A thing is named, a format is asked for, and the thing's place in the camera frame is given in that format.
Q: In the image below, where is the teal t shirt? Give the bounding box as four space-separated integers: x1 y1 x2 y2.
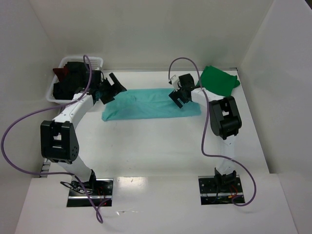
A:
102 88 201 121

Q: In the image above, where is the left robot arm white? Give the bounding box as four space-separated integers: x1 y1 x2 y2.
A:
40 70 126 195

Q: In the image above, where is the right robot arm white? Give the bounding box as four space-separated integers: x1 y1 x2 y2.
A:
169 74 242 193

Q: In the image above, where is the white plastic laundry basket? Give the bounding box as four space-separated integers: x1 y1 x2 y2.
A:
46 56 103 105

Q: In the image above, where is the black garment in basket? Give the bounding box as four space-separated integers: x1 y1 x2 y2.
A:
53 62 89 100

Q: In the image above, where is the dark green folded t shirt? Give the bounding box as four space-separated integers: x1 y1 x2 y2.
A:
200 66 240 97

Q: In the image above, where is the red garment in basket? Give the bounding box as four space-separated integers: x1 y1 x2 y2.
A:
53 66 70 82

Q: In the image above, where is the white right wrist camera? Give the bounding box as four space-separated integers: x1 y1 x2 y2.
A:
169 75 180 90

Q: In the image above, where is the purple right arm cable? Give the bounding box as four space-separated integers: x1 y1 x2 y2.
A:
168 58 258 207

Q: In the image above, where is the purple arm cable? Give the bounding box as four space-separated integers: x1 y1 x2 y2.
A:
1 55 104 224
168 58 258 207

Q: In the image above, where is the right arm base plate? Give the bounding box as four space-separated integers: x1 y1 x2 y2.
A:
198 176 245 205

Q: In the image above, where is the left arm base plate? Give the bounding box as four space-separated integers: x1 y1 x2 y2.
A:
60 178 114 208

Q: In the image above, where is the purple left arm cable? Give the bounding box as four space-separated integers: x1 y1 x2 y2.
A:
1 55 104 224

